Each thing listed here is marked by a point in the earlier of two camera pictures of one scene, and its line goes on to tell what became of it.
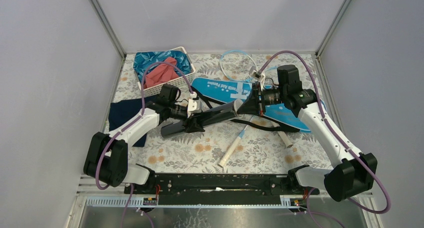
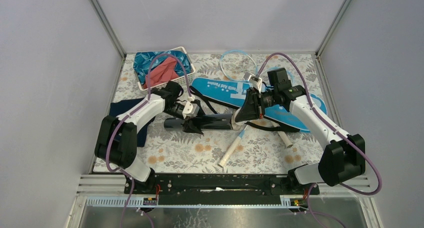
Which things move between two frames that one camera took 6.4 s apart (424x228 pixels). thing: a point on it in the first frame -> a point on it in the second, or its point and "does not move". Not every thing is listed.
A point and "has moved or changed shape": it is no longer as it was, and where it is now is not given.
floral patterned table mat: [237, 113] does not move
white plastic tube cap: [237, 103] -> [237, 126]
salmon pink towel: [164, 73] does not move
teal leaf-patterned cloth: [143, 61] does not move
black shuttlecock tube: [219, 114] has moved or changed shape
